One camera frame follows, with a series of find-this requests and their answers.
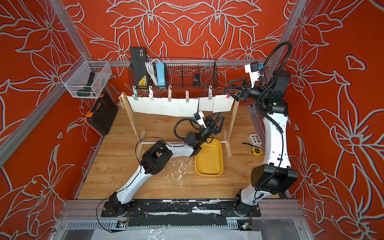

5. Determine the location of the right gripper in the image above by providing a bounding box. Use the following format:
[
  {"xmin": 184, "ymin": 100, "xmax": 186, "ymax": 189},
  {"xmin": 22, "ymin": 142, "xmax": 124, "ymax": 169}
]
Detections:
[{"xmin": 224, "ymin": 80, "xmax": 272, "ymax": 107}]

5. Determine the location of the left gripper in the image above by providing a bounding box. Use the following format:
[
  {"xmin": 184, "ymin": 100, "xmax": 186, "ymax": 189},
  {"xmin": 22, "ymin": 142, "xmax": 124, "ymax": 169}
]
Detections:
[{"xmin": 196, "ymin": 113, "xmax": 222, "ymax": 148}]

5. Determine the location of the white postcard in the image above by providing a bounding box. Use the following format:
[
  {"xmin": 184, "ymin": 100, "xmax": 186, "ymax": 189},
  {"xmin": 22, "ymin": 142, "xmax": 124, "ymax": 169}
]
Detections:
[
  {"xmin": 213, "ymin": 95, "xmax": 234, "ymax": 113},
  {"xmin": 179, "ymin": 99, "xmax": 199, "ymax": 117},
  {"xmin": 162, "ymin": 98, "xmax": 180, "ymax": 117},
  {"xmin": 127, "ymin": 96, "xmax": 148, "ymax": 114},
  {"xmin": 198, "ymin": 97, "xmax": 215, "ymax": 112},
  {"xmin": 144, "ymin": 97, "xmax": 163, "ymax": 115}
]

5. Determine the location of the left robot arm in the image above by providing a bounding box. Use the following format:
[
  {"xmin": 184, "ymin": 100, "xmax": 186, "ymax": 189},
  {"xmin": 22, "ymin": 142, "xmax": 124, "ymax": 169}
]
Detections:
[{"xmin": 101, "ymin": 111, "xmax": 225, "ymax": 217}]

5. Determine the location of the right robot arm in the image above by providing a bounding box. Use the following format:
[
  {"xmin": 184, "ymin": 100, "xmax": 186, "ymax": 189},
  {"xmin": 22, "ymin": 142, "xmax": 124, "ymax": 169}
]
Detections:
[{"xmin": 225, "ymin": 41, "xmax": 298, "ymax": 215}]

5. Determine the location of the yellow plastic tray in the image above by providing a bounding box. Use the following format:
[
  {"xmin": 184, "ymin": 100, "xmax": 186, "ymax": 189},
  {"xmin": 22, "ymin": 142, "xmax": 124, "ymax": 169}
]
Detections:
[{"xmin": 195, "ymin": 139, "xmax": 224, "ymax": 177}]

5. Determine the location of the white button box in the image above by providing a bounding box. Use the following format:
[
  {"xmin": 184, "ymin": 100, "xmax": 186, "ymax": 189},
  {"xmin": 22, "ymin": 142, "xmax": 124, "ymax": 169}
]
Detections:
[{"xmin": 249, "ymin": 134, "xmax": 262, "ymax": 147}]

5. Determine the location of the dark object in basket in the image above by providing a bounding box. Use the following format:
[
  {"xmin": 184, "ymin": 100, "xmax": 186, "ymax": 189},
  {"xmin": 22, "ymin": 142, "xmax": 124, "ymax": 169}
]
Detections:
[{"xmin": 193, "ymin": 74, "xmax": 201, "ymax": 86}]

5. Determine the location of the yellow tape measure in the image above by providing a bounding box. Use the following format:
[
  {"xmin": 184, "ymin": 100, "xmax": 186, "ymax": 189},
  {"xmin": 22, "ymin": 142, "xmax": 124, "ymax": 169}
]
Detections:
[{"xmin": 252, "ymin": 147, "xmax": 263, "ymax": 157}]

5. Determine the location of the light blue power bank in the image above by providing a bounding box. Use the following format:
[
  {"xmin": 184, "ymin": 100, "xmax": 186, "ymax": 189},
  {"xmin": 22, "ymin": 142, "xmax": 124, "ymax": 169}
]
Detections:
[{"xmin": 156, "ymin": 62, "xmax": 166, "ymax": 87}]

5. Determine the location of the teal clothespin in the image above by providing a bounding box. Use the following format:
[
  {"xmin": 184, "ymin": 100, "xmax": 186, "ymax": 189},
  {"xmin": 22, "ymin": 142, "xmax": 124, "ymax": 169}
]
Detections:
[{"xmin": 132, "ymin": 86, "xmax": 139, "ymax": 101}]

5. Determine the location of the black box in basket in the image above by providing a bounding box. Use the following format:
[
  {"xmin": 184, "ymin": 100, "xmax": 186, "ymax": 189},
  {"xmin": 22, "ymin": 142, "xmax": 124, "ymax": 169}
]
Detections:
[{"xmin": 130, "ymin": 47, "xmax": 149, "ymax": 89}]

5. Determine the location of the black orange tool case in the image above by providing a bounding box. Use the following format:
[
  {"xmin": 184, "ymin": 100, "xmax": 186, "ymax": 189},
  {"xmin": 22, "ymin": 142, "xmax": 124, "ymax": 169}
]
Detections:
[{"xmin": 85, "ymin": 94, "xmax": 118, "ymax": 136}]

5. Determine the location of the dark tool in bin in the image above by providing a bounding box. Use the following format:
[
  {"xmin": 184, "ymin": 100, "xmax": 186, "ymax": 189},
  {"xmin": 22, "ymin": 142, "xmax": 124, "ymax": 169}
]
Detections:
[{"xmin": 77, "ymin": 72, "xmax": 95, "ymax": 97}]

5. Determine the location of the clear plastic bin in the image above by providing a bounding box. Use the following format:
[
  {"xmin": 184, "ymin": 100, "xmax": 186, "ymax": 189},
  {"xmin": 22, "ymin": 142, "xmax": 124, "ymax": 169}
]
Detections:
[{"xmin": 60, "ymin": 56, "xmax": 112, "ymax": 99}]

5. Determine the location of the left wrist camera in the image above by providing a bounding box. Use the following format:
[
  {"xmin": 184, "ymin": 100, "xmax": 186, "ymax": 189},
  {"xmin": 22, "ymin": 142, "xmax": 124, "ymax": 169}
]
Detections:
[{"xmin": 194, "ymin": 111, "xmax": 206, "ymax": 128}]

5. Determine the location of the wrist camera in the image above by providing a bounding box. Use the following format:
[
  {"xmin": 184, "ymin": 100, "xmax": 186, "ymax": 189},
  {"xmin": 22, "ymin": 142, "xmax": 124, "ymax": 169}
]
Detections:
[
  {"xmin": 244, "ymin": 61, "xmax": 264, "ymax": 88},
  {"xmin": 194, "ymin": 111, "xmax": 206, "ymax": 128}
]

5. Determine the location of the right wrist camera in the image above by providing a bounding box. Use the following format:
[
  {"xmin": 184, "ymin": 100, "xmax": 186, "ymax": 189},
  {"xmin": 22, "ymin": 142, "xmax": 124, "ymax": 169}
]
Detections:
[{"xmin": 244, "ymin": 61, "xmax": 264, "ymax": 88}]

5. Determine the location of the black wire basket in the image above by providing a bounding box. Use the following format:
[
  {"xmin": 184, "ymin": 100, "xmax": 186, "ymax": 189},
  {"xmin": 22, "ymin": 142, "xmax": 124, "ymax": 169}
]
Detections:
[{"xmin": 128, "ymin": 58, "xmax": 219, "ymax": 90}]

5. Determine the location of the wooden string rack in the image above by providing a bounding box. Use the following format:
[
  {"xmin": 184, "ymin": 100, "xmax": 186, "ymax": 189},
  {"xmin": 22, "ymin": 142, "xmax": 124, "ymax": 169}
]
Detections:
[{"xmin": 119, "ymin": 89, "xmax": 242, "ymax": 160}]

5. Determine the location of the white coiled cable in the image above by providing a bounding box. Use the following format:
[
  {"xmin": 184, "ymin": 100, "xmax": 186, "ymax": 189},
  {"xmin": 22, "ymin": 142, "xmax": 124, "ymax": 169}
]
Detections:
[{"xmin": 145, "ymin": 58, "xmax": 161, "ymax": 87}]

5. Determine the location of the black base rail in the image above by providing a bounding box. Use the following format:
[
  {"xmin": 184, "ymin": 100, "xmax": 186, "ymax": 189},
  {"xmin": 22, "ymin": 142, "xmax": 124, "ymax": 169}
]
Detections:
[{"xmin": 101, "ymin": 199, "xmax": 261, "ymax": 218}]

